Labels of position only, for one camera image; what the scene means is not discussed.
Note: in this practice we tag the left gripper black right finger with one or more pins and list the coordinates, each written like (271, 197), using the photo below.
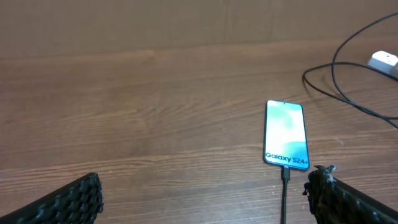
(335, 202)

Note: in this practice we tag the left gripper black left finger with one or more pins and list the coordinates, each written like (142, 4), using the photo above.
(79, 201)

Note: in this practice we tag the blue Galaxy smartphone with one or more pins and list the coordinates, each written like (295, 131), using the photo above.
(285, 138)

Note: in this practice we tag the white power strip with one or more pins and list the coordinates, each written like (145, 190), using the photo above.
(385, 62)

